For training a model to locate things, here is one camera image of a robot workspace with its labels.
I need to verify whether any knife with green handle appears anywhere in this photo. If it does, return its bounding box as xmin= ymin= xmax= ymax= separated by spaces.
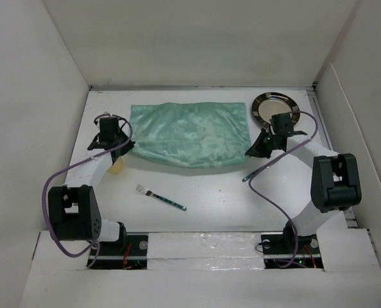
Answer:
xmin=242 ymin=158 xmax=278 ymax=182

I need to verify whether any dark rimmed dinner plate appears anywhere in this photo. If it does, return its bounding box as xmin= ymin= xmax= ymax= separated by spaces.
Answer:
xmin=251 ymin=92 xmax=300 ymax=128

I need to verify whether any fork with green handle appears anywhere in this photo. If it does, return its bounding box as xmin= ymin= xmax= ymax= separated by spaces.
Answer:
xmin=136 ymin=185 xmax=187 ymax=211

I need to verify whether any green patterned cloth placemat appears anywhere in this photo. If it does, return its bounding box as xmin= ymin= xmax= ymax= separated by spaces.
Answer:
xmin=130 ymin=102 xmax=251 ymax=168

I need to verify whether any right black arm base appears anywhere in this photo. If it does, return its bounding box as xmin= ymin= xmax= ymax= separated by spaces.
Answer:
xmin=255 ymin=232 xmax=324 ymax=270

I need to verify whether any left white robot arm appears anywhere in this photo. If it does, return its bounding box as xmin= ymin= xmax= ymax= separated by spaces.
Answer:
xmin=47 ymin=113 xmax=135 ymax=255

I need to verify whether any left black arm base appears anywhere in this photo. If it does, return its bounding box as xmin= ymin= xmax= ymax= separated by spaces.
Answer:
xmin=87 ymin=233 xmax=148 ymax=270

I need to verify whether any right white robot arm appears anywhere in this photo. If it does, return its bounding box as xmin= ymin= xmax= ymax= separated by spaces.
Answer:
xmin=245 ymin=112 xmax=362 ymax=253

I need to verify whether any yellow mug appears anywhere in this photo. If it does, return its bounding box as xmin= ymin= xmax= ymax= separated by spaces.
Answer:
xmin=107 ymin=157 xmax=124 ymax=175

